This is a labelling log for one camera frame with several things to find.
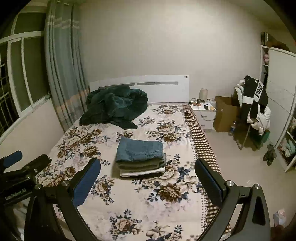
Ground blue denim jeans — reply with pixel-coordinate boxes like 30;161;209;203
115;137;164;163

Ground pair of dark shoes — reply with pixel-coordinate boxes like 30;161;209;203
262;144;277;166

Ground folded white garment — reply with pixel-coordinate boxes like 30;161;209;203
120;167;166;178

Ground floral bed blanket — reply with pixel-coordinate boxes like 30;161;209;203
37;104;220;240

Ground folded grey-green garment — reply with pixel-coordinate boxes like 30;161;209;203
117;153;167;171

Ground white framed window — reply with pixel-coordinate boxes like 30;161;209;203
1;9;49;141

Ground chair with piled clothes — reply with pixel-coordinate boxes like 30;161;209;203
230;75;271;150

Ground brown cardboard box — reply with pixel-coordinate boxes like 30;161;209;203
213;96;241;133

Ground white nightstand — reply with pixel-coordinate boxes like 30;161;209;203
189;98;216;131

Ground grey-blue striped curtain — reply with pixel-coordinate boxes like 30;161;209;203
44;1;89;131

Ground dark green fleece blanket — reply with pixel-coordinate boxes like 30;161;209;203
79;85;148;130

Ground beige bedside lamp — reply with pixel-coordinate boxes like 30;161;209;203
199;88;208;103

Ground white wardrobe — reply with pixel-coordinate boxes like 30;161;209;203
260;45;295;172

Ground white headboard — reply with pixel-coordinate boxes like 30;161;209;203
89;75;190;103

